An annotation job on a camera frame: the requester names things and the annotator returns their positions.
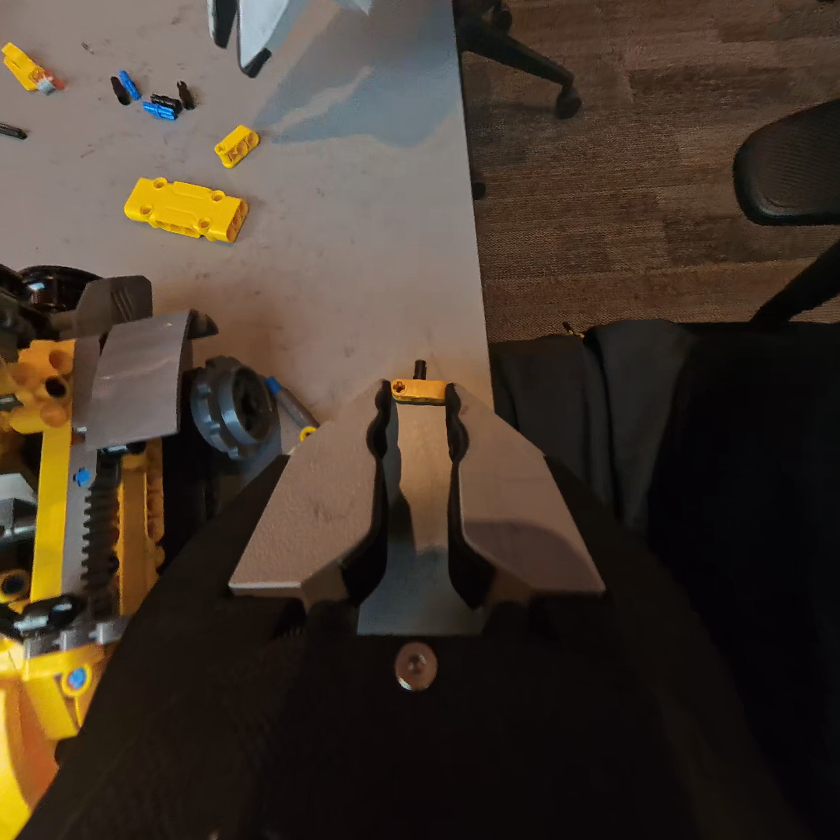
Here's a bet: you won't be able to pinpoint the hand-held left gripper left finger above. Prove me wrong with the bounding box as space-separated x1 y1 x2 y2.
228 379 395 608

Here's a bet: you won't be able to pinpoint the yellow rectangular brick panel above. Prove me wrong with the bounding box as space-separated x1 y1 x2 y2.
123 176 250 245

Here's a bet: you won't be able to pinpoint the black office chair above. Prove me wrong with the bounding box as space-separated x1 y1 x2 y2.
455 0 584 201

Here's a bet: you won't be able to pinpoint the yellow grey brick vehicle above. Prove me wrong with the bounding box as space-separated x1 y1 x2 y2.
0 262 280 840

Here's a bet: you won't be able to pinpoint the cluster of small brick pins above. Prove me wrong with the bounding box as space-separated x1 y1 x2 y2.
109 68 184 122

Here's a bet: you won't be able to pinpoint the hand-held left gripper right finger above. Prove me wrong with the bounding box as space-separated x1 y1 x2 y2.
444 382 606 610

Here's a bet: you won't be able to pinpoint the grey desk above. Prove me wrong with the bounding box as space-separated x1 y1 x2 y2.
0 0 494 840

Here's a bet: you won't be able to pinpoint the grey axle blue tips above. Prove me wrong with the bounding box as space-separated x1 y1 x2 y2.
265 375 320 439

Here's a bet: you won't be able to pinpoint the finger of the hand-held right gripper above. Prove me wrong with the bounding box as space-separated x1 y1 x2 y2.
235 0 291 80
207 0 238 49

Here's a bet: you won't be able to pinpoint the short yellow brick beam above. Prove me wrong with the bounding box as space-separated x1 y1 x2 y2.
214 124 261 170
391 378 449 403

